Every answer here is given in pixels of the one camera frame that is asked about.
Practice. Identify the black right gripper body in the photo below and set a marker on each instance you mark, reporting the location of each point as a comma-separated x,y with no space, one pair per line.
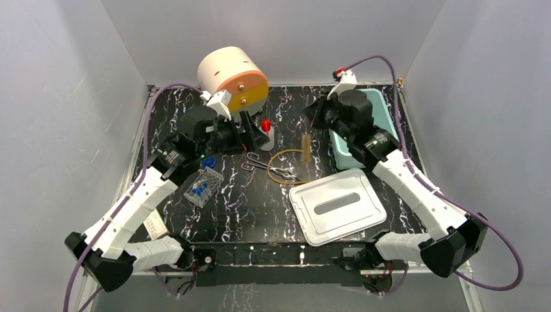
325,116

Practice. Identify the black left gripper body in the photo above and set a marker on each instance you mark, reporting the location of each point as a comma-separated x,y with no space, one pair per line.
247,131

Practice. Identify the brown test tube brush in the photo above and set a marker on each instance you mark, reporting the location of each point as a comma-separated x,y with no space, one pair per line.
306,148

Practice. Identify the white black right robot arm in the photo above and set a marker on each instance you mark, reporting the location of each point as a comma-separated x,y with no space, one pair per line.
452,237

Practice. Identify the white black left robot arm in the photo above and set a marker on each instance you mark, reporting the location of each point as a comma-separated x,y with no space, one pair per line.
104,249

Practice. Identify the white squeeze bottle red cap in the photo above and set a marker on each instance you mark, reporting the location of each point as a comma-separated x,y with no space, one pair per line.
267,128

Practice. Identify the yellow rubber tube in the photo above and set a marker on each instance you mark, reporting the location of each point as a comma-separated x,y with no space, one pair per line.
285,182

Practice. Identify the graduated cylinder blue base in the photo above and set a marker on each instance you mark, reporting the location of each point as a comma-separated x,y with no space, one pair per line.
209,162

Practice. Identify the clear test tube rack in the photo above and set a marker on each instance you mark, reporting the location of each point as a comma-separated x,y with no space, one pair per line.
206,175

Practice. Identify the round cabinet with coloured drawers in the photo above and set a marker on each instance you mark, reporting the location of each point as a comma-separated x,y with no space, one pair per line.
231,69

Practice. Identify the white bin lid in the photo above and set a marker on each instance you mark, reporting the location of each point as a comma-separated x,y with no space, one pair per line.
336,206

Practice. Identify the white green small box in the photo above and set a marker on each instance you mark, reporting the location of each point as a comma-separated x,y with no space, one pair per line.
155,226

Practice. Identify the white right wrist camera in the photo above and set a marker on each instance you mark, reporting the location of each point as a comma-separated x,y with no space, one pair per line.
345,80

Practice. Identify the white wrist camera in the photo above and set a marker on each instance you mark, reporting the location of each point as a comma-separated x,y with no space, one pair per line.
345,80
218,101

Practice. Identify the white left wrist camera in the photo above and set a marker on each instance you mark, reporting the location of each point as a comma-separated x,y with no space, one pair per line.
218,101

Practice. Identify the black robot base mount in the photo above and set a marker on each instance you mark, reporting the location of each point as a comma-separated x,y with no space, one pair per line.
349,264

